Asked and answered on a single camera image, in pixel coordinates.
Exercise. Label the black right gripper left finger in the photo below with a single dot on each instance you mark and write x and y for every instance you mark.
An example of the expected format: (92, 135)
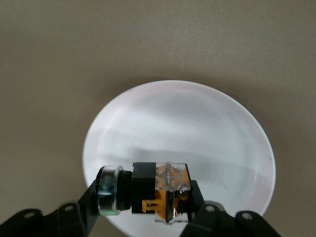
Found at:
(86, 205)

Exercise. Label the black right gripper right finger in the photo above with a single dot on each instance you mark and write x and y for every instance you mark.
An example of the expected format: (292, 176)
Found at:
(197, 197)

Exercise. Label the orange and black push-button switch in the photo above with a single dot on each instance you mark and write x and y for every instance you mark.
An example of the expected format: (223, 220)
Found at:
(143, 185)

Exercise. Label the pale pink round plate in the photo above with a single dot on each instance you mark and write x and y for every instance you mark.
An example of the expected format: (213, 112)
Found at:
(177, 123)

